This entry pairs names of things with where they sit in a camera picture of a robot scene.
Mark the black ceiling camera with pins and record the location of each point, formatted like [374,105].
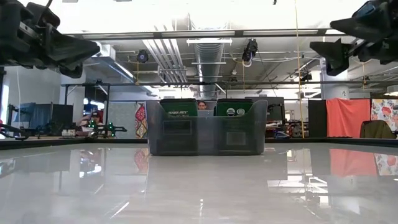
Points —
[142,56]
[250,48]

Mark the grey laptop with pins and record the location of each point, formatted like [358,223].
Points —
[205,112]

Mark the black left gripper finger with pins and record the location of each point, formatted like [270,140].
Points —
[73,71]
[68,46]

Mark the person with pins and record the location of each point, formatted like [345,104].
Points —
[202,105]
[93,118]

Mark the plain white column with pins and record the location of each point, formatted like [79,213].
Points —
[73,93]

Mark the green spice tin black lid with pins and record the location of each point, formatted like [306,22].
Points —
[233,108]
[178,108]

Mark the black table frame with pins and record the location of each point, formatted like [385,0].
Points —
[46,142]

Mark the white floral cloth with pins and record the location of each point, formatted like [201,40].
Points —
[385,112]

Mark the white column with numeral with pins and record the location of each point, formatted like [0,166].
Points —
[335,88]

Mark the grey translucent plastic bin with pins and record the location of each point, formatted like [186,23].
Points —
[205,137]

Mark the black partition panel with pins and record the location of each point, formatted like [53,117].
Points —
[317,118]

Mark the grey patterned partition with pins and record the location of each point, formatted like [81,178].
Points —
[122,119]

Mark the blue cloth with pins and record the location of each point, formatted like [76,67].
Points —
[34,116]

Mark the colourful patterned cloth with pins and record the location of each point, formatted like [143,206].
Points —
[140,121]

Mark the olive chair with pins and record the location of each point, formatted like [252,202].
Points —
[377,129]

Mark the grey round ventilation duct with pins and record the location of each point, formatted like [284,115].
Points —
[210,71]

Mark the black robot with green lights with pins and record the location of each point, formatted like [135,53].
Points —
[109,128]

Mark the orange cloth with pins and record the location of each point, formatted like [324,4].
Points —
[345,115]

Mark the black overhead frame beam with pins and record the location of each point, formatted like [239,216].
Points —
[155,34]

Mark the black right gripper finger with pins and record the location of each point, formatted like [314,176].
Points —
[354,28]
[337,56]

